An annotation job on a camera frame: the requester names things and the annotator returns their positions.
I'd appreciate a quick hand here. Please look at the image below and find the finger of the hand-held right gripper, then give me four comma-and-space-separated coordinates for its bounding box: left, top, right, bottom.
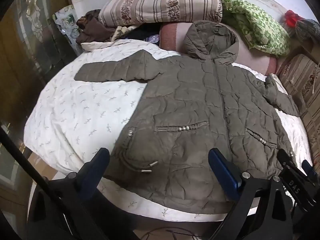
276, 149, 300, 173
301, 159, 319, 183

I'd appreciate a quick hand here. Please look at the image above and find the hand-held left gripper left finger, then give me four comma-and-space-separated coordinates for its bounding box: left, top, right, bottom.
26, 147, 140, 240

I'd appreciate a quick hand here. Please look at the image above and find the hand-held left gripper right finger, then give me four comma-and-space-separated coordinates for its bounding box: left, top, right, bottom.
208, 147, 295, 240

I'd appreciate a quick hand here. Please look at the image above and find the olive hooded puffer jacket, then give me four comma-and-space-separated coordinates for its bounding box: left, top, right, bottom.
75, 20, 300, 214

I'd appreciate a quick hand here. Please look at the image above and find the cardboard box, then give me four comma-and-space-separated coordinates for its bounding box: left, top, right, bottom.
27, 152, 58, 180

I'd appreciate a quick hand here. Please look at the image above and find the white leaf print quilt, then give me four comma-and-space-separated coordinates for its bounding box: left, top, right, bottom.
24, 41, 314, 223

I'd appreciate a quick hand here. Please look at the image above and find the black pole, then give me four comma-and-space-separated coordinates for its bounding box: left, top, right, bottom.
0, 127, 73, 218

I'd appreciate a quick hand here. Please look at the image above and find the striped beige cushion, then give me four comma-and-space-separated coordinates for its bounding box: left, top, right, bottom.
276, 52, 320, 160

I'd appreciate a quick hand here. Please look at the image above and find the grey knitted item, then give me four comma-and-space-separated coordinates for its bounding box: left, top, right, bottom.
295, 19, 320, 44

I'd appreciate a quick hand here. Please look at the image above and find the green patterned blanket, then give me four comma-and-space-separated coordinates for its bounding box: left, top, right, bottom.
215, 0, 290, 55

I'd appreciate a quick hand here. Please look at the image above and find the red cloth item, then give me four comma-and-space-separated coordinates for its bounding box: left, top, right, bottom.
284, 10, 304, 28

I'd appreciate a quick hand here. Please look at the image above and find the brown garment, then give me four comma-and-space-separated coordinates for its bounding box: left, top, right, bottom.
75, 9, 118, 46

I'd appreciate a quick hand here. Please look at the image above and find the pink blanket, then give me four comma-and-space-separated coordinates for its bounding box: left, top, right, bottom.
159, 21, 278, 77

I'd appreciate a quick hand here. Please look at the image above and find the cream patterned cloth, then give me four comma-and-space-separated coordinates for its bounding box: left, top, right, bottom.
110, 26, 137, 42

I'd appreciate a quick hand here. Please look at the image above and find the floral print bag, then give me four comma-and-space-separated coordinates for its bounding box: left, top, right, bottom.
52, 5, 83, 55

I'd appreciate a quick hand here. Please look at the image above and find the glass cabinet door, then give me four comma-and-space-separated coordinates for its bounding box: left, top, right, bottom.
0, 0, 75, 130

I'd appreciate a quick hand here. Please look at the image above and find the striped floral pillow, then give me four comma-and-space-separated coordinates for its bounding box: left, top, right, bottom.
98, 0, 223, 28

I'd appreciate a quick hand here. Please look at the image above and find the black cable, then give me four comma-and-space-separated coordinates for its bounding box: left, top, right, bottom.
140, 226, 200, 240

